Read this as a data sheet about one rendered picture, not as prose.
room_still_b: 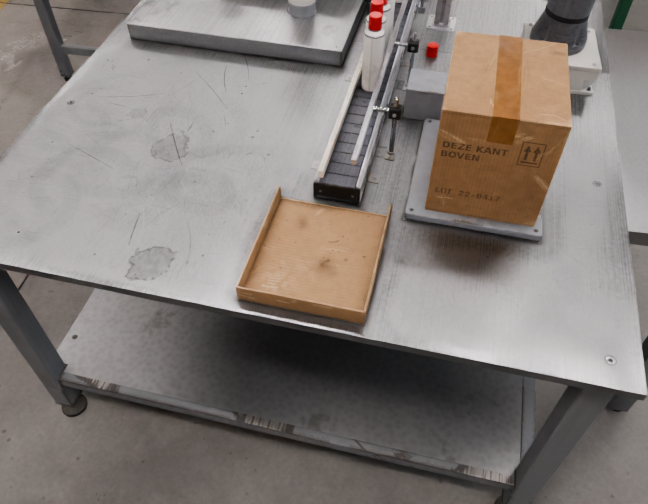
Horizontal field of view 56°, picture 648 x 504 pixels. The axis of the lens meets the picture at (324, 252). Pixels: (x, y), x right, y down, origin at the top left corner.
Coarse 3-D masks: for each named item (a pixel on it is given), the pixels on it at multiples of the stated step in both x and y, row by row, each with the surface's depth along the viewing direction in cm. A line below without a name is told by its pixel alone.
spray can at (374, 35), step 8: (376, 16) 145; (368, 24) 147; (376, 24) 146; (368, 32) 148; (376, 32) 147; (384, 32) 149; (368, 40) 149; (376, 40) 148; (368, 48) 150; (376, 48) 150; (368, 56) 152; (376, 56) 152; (368, 64) 153; (376, 64) 153; (368, 72) 155; (376, 72) 155; (368, 80) 157; (376, 80) 157; (368, 88) 159
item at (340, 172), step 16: (400, 32) 180; (384, 80) 163; (368, 96) 159; (352, 112) 154; (352, 128) 150; (368, 128) 150; (336, 144) 146; (352, 144) 146; (368, 144) 151; (336, 160) 142; (336, 176) 138; (352, 176) 138
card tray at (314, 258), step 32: (288, 224) 135; (320, 224) 135; (352, 224) 135; (384, 224) 135; (256, 256) 129; (288, 256) 129; (320, 256) 129; (352, 256) 129; (256, 288) 123; (288, 288) 123; (320, 288) 123; (352, 288) 123; (352, 320) 118
